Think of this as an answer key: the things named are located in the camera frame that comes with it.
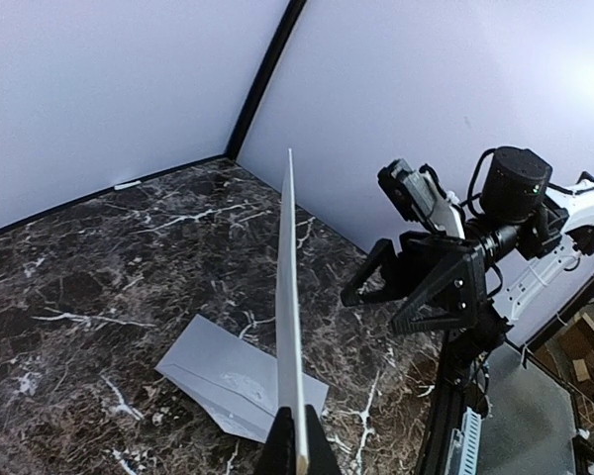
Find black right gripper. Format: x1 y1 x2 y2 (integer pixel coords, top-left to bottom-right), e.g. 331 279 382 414
340 232 489 336

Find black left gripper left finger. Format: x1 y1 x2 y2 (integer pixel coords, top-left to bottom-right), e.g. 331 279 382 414
254 407 296 475

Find white slotted cable duct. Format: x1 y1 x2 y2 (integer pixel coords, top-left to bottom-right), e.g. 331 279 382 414
444 407 482 475

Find black front frame rail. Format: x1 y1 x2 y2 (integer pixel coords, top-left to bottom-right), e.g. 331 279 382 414
414 330 490 475

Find cream lined letter paper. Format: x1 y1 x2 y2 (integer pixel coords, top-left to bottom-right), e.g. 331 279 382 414
275 153 309 474

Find small white paper strip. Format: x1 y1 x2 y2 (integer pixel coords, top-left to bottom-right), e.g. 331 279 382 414
113 180 142 191

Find black right corner post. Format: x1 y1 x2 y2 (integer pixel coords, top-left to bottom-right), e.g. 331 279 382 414
224 0 307 161

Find cardboard boxes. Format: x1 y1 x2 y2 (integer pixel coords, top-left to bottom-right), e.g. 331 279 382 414
529 276 594 397

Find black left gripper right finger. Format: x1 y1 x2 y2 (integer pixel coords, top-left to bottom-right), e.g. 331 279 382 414
306 405 342 475

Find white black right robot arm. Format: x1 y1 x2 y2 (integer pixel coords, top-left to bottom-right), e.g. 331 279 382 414
341 146 594 383

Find grey paper envelope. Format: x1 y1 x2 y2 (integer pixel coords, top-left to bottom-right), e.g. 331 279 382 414
154 315 330 444

